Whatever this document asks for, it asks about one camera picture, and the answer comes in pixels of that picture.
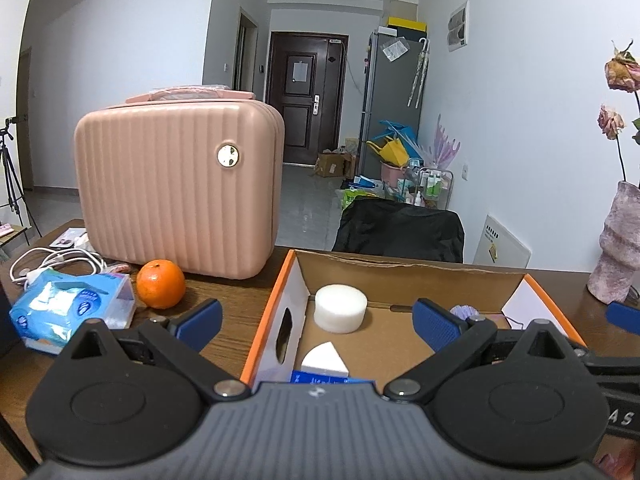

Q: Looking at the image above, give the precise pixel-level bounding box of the clear plastic bag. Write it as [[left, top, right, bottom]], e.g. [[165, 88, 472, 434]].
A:
[[382, 38, 409, 62]]

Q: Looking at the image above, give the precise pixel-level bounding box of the mottled pink vase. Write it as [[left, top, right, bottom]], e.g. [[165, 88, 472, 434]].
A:
[[587, 181, 640, 306]]

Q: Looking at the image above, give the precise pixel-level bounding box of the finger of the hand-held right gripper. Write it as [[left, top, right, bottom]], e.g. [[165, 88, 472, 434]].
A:
[[605, 301, 640, 329], [580, 346, 640, 380]]

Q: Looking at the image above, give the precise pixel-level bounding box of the blue handkerchief tissue pack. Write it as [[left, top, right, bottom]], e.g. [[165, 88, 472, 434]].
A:
[[290, 370, 377, 387]]

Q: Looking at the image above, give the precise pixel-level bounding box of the wire rack with bottles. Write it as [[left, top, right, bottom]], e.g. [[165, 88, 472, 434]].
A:
[[405, 157, 455, 210]]

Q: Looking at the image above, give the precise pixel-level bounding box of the light blue tissue pack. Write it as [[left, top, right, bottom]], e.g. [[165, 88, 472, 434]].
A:
[[9, 269, 137, 356]]

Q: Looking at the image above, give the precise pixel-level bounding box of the clear folded umbrella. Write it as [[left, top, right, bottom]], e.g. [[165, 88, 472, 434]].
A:
[[407, 37, 431, 108]]

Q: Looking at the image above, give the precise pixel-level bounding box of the cardboard box with orange rim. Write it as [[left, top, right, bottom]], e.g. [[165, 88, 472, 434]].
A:
[[240, 248, 588, 392]]

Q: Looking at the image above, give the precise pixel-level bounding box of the blue plastic stool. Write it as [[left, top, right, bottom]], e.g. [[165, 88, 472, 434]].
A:
[[378, 120, 421, 149]]

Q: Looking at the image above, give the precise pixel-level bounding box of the green plastic bag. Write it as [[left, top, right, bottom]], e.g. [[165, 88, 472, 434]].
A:
[[342, 187, 369, 211]]

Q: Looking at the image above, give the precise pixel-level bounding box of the white wedge sponge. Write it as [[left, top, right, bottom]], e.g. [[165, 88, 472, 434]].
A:
[[301, 341, 351, 376]]

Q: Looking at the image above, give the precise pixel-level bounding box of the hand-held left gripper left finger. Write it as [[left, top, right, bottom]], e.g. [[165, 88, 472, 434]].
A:
[[70, 297, 253, 404]]

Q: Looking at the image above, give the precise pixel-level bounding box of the pink bucket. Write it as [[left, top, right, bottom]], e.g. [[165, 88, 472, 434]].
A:
[[381, 161, 407, 188]]

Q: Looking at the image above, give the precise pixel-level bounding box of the black tripod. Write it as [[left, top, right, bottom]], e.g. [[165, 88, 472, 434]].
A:
[[0, 117, 43, 238]]

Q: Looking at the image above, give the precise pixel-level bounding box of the white round sponge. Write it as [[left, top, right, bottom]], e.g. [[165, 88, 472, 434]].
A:
[[314, 284, 368, 334]]

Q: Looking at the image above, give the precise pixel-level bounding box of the white wall fuse panel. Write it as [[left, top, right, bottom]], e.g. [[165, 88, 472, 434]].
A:
[[446, 0, 471, 53]]

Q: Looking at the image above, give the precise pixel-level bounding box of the white charger cable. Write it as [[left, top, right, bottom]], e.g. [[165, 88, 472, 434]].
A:
[[10, 246, 108, 288]]

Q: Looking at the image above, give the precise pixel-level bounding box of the brown cardboard carton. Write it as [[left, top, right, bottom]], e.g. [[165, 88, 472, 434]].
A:
[[315, 150, 357, 178]]

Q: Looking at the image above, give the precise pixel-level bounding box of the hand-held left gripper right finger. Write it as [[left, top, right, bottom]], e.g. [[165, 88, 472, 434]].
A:
[[382, 297, 589, 404]]

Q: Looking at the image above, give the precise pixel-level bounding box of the yellow box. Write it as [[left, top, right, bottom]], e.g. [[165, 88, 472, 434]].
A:
[[387, 16, 428, 33]]

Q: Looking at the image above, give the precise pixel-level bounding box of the pink ribbed suitcase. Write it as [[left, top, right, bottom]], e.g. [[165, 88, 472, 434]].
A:
[[74, 85, 286, 281]]

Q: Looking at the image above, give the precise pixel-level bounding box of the pink cloth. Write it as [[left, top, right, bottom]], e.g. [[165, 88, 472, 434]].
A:
[[592, 452, 633, 480]]

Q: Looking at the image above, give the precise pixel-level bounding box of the orange fruit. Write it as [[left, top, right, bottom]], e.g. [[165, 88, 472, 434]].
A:
[[136, 260, 186, 310]]

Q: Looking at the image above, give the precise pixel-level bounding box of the small printed card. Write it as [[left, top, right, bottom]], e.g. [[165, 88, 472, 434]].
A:
[[50, 227, 89, 251]]

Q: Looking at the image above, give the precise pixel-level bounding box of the side room door frame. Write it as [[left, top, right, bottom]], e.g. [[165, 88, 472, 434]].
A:
[[234, 7, 258, 93]]

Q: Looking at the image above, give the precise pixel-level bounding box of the dark brown door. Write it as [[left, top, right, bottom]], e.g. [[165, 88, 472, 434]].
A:
[[266, 31, 349, 166]]

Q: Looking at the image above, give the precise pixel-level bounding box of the grey refrigerator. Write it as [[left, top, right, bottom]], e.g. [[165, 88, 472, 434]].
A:
[[359, 30, 428, 181]]

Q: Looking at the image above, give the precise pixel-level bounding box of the white flat panel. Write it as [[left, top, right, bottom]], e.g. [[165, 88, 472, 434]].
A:
[[472, 214, 532, 268]]

